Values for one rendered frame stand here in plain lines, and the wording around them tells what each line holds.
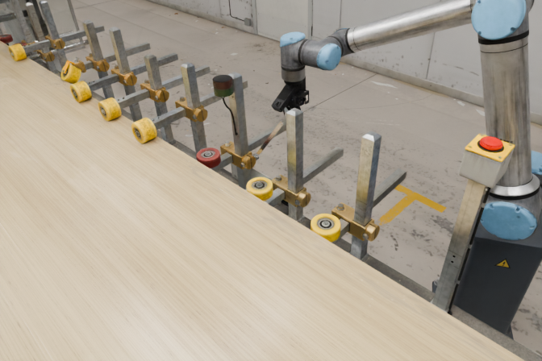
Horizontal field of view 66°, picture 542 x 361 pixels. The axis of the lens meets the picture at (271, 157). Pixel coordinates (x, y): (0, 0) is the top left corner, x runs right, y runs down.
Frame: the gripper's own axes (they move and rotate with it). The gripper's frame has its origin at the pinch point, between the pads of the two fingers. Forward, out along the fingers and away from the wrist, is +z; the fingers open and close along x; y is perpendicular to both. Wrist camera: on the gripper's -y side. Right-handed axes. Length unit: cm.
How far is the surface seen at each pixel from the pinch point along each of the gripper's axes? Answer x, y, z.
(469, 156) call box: -78, -33, -38
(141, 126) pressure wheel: 22, -52, -16
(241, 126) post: -6.0, -30.7, -16.3
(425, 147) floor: 0, 140, 86
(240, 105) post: -6.0, -30.0, -23.9
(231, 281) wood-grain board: -46, -71, -9
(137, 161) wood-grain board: 15, -60, -9
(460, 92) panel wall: 14, 227, 80
